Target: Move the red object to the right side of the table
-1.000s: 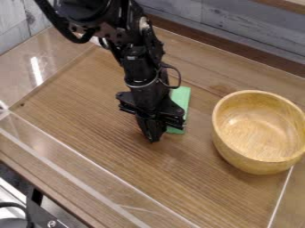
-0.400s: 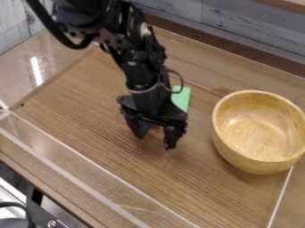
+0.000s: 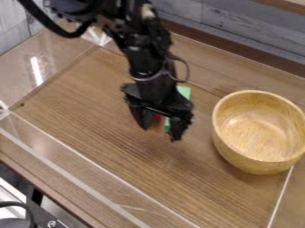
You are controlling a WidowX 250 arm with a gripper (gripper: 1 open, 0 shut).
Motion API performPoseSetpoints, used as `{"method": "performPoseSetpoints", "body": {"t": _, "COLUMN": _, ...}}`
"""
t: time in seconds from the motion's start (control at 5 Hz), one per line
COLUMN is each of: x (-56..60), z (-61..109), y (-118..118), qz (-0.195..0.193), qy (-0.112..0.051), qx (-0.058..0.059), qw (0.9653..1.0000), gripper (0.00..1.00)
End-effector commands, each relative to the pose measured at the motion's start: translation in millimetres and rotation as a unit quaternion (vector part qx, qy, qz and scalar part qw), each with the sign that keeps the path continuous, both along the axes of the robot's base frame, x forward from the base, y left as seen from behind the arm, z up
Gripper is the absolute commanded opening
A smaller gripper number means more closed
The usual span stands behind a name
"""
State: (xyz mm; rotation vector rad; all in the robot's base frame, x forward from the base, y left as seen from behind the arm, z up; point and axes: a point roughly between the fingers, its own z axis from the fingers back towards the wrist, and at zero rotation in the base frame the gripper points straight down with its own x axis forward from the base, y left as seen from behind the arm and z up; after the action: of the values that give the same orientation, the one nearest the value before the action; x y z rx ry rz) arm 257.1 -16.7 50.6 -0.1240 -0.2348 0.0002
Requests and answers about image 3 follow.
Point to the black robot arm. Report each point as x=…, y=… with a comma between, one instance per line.
x=131, y=23

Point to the green foam block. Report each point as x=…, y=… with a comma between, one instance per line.
x=184, y=91

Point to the red plush strawberry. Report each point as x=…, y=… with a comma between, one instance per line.
x=158, y=116

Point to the black metal table frame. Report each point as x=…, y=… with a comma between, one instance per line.
x=49, y=215

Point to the clear acrylic corner bracket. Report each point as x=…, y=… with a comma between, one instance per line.
x=95, y=36

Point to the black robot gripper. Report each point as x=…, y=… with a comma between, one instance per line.
x=150, y=97

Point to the clear acrylic front barrier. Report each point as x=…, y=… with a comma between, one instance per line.
x=92, y=193

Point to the wooden bowl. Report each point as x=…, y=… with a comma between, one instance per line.
x=258, y=131

